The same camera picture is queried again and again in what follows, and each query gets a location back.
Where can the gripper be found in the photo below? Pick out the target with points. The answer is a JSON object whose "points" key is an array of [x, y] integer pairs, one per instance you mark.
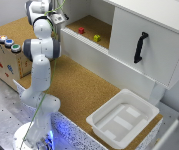
{"points": [[58, 18]]}

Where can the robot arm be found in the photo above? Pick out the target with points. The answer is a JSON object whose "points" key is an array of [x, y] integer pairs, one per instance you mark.
{"points": [[40, 71]]}

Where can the pink block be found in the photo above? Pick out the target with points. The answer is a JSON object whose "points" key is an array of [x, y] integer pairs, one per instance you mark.
{"points": [[81, 30]]}

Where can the yellow block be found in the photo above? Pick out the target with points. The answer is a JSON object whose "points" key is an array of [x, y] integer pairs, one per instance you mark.
{"points": [[97, 38]]}

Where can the white cabinet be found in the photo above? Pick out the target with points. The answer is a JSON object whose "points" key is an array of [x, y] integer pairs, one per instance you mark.
{"points": [[99, 50]]}

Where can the green button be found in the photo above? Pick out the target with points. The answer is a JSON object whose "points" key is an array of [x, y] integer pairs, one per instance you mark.
{"points": [[15, 47]]}

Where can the blue button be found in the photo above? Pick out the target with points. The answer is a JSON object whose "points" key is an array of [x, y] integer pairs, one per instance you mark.
{"points": [[9, 42]]}

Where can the red button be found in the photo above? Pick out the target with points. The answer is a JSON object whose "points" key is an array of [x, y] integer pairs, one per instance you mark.
{"points": [[2, 38]]}

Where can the wooden drawer box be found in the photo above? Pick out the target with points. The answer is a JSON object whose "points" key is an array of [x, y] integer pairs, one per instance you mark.
{"points": [[7, 50]]}

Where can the white sliding door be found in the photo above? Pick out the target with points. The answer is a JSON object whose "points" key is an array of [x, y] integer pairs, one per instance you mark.
{"points": [[145, 45]]}

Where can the white plastic box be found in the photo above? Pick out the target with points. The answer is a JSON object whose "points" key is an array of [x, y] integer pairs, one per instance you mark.
{"points": [[122, 120]]}

